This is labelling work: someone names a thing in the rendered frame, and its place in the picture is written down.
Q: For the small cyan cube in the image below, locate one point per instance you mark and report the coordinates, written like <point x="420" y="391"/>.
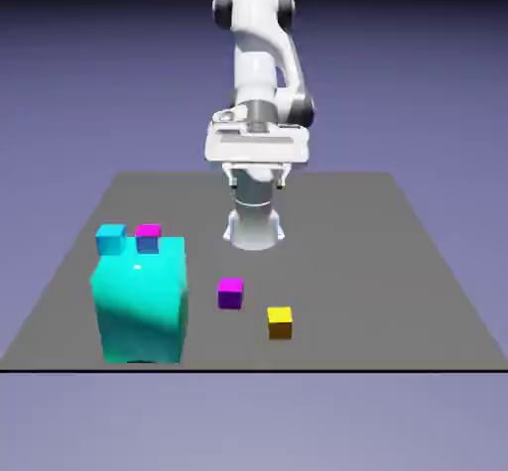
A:
<point x="110" y="239"/>

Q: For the large cyan box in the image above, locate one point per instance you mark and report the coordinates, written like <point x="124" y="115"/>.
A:
<point x="139" y="300"/>

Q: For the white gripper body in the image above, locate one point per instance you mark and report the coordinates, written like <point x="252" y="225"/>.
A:
<point x="257" y="143"/>

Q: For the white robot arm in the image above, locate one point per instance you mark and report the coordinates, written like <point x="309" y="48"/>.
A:
<point x="254" y="66"/>

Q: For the small yellow cube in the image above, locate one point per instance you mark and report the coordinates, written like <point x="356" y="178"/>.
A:
<point x="279" y="322"/>

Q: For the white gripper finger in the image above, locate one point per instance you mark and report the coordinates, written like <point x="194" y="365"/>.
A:
<point x="282" y="176"/>
<point x="231" y="177"/>

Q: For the small magenta cube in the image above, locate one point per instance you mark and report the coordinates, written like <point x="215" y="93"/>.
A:
<point x="230" y="292"/>
<point x="148" y="237"/>

